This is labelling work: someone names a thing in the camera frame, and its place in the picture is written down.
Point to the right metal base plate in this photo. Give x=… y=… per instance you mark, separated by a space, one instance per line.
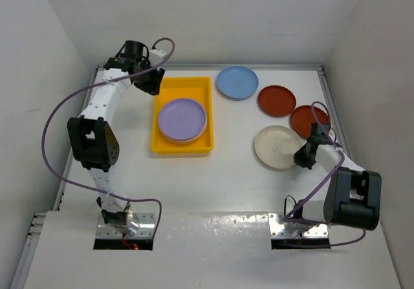
x=281 y=230

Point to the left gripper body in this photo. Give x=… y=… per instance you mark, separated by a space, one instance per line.
x=143 y=65

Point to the metal base plate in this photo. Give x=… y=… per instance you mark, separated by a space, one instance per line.
x=281 y=230
x=143 y=228

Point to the purple plate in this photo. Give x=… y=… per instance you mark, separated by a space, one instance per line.
x=180 y=126
x=182 y=119

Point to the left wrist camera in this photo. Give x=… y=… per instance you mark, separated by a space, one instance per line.
x=156 y=56

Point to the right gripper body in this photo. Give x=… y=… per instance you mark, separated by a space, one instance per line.
x=303 y=160

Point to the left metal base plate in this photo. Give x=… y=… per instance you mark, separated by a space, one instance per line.
x=143 y=228

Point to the yellow plastic bin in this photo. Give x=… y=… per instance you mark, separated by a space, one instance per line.
x=196 y=88

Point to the blue plate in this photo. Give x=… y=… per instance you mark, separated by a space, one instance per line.
x=237 y=82

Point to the red-brown plate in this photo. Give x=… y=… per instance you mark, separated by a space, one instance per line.
x=301 y=120
x=276 y=101

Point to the cream white plate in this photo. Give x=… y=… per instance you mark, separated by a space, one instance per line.
x=276 y=145

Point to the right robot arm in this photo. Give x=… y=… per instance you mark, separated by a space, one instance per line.
x=348 y=196

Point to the pink plate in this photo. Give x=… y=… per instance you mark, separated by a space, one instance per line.
x=187 y=141

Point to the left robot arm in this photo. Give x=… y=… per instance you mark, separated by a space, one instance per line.
x=93 y=141

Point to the white front cover board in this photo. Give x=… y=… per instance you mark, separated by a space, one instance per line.
x=205 y=250

